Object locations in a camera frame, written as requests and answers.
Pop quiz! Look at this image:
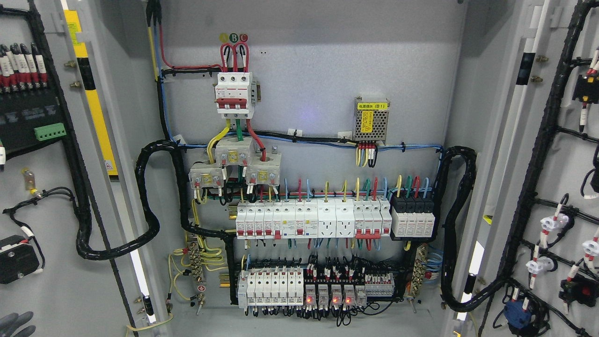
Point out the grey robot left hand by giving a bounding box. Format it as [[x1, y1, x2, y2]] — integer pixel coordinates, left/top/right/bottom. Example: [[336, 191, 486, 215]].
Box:
[[0, 311, 36, 337]]

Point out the grey cabinet door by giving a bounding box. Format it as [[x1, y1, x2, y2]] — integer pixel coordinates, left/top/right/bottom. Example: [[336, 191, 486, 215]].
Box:
[[439, 0, 598, 337], [1, 0, 166, 337]]

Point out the yellow test terminal block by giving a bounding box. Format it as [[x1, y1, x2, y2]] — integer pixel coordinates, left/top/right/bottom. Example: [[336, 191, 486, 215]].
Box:
[[22, 168, 43, 199]]

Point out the brass ground bar left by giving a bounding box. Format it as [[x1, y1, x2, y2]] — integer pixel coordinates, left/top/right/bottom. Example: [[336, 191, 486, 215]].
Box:
[[186, 233, 206, 315]]

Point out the brass ground bar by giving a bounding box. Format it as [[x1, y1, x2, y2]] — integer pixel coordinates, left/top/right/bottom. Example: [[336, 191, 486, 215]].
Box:
[[186, 233, 206, 315], [407, 243, 428, 298]]

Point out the black digital power meter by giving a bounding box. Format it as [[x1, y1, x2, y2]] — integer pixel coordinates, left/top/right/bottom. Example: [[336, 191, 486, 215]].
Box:
[[0, 89, 66, 154]]

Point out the white current transformer left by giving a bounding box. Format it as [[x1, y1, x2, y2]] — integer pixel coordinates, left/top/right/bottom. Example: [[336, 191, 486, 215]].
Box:
[[189, 162, 225, 190]]

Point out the white current transformer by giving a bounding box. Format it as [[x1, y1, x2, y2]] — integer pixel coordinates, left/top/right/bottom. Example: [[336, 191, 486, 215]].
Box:
[[214, 136, 255, 167], [189, 162, 225, 190], [246, 153, 282, 186]]

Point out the lower relay terminal row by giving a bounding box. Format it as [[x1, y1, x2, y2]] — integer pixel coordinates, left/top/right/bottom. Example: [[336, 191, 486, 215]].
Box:
[[237, 255, 395, 318]]

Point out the white current transformer middle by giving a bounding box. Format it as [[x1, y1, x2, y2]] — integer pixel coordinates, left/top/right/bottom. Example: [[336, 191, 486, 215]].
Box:
[[214, 136, 255, 167]]

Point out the white current transformer right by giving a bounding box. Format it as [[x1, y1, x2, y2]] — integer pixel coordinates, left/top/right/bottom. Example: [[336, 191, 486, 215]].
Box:
[[246, 153, 282, 186]]

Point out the red white main breaker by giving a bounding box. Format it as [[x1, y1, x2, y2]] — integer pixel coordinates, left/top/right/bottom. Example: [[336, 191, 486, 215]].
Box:
[[215, 72, 257, 119]]

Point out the white breaker and socket row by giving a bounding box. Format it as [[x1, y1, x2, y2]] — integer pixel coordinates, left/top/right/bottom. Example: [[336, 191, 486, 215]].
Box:
[[235, 198, 392, 240]]

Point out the metal mesh power supply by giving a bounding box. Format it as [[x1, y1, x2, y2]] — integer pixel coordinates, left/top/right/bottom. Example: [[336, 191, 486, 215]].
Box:
[[353, 95, 391, 143]]

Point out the black surge protector block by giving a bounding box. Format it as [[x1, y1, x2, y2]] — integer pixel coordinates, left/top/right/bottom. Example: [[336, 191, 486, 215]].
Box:
[[391, 195, 437, 242]]

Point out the brass ground bar right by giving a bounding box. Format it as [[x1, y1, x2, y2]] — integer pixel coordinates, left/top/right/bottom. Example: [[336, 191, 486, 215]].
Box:
[[407, 243, 428, 298]]

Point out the black left cable conduit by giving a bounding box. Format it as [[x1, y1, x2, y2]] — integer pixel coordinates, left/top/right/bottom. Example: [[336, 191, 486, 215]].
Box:
[[75, 139, 237, 305]]

